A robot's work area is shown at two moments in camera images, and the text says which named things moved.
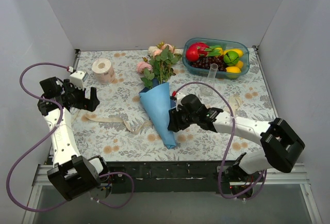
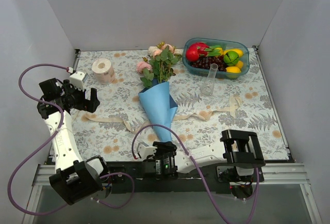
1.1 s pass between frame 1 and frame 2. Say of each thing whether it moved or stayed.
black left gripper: stayed
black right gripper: moved
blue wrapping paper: stayed
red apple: stayed
